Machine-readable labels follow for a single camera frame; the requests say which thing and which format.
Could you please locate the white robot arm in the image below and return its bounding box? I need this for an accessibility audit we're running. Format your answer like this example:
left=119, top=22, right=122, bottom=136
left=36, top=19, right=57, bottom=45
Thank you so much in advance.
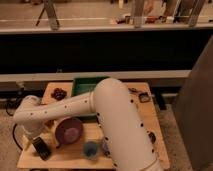
left=14, top=78, right=163, bottom=171

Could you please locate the purple bowl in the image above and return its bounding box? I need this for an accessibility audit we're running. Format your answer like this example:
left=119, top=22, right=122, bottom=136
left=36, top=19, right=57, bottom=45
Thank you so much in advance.
left=55, top=118, right=83, bottom=145

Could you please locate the green plastic tray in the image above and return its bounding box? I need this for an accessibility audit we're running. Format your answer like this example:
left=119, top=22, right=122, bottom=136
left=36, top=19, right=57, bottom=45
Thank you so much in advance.
left=71, top=76, right=106, bottom=123

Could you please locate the blue folded cloth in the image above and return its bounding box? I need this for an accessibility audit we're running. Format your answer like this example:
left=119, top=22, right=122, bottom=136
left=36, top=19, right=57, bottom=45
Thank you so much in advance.
left=101, top=139, right=110, bottom=157

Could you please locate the small blue cup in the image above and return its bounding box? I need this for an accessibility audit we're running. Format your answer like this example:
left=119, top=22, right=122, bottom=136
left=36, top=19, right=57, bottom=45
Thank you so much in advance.
left=83, top=141, right=98, bottom=159

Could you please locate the shiny metal cup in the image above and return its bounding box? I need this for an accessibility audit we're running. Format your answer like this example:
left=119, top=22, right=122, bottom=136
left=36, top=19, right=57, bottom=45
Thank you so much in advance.
left=148, top=132, right=156, bottom=144

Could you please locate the black handled kitchen tool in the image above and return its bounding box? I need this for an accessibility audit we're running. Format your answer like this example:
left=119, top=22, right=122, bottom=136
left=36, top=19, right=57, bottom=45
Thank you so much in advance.
left=128, top=88, right=139, bottom=93

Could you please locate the black floor cable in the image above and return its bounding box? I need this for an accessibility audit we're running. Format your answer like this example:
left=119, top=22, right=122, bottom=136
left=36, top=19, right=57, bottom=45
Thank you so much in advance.
left=12, top=123, right=24, bottom=152

